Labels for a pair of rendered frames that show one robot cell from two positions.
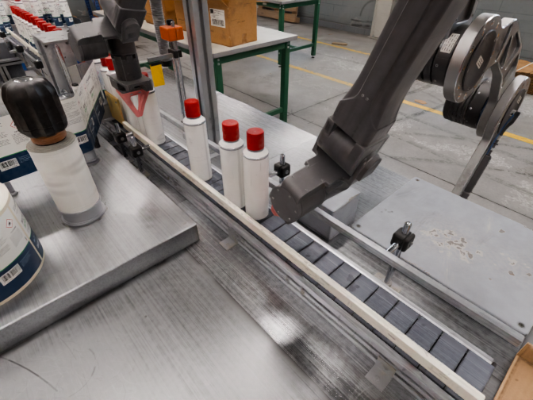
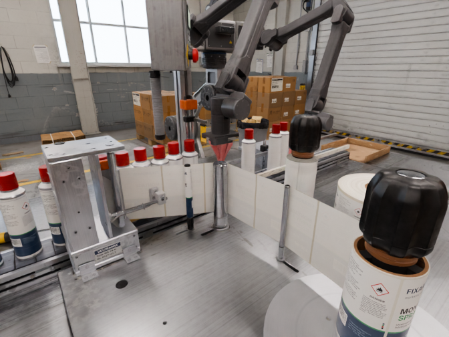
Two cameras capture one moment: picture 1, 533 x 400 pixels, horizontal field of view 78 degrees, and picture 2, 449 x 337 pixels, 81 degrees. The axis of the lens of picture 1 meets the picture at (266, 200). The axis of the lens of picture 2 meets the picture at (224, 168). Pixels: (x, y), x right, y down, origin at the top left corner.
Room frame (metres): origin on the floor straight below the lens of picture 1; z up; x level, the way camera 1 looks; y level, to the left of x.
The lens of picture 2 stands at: (0.72, 1.11, 1.29)
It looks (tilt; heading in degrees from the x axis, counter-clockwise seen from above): 21 degrees down; 274
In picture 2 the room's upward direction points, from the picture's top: straight up
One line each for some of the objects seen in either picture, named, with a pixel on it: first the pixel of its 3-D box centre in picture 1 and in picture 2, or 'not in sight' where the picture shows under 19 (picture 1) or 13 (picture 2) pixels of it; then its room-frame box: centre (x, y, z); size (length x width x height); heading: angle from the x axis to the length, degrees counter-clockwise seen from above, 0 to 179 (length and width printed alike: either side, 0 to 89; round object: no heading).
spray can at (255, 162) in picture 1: (256, 176); (282, 146); (0.55, 0.02, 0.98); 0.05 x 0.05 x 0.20
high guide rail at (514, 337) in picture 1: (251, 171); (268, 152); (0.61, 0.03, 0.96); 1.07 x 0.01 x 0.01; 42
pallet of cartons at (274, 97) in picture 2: not in sight; (270, 107); (0.19, -4.16, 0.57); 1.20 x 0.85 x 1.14; 44
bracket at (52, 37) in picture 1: (58, 36); (82, 146); (1.05, 0.61, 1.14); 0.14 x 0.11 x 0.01; 42
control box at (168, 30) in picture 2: not in sight; (171, 35); (0.94, 0.26, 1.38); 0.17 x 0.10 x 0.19; 97
